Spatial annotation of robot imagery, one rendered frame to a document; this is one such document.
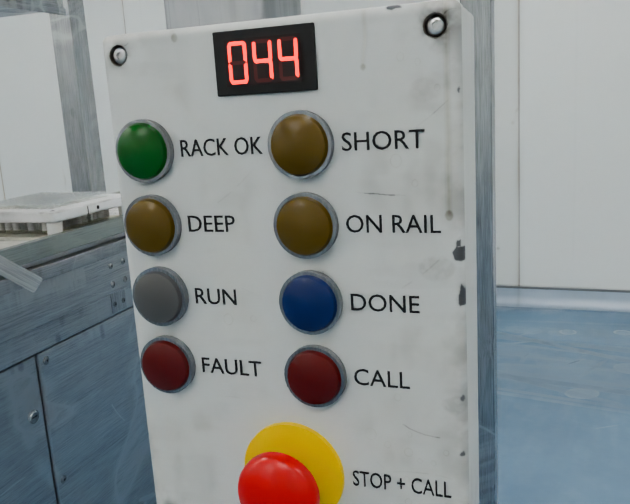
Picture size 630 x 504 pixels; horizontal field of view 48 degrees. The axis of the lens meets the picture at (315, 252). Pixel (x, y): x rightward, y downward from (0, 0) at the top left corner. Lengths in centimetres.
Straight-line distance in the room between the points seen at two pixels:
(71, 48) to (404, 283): 159
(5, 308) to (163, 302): 88
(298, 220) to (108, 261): 112
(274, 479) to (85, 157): 156
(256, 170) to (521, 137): 357
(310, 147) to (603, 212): 362
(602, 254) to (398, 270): 364
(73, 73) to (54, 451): 90
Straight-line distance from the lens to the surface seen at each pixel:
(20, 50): 529
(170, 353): 36
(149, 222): 35
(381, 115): 31
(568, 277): 397
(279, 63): 32
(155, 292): 36
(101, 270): 140
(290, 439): 36
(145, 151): 34
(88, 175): 185
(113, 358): 154
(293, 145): 31
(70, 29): 185
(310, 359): 33
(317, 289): 32
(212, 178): 34
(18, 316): 124
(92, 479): 154
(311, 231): 31
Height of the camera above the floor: 114
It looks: 12 degrees down
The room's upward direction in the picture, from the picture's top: 4 degrees counter-clockwise
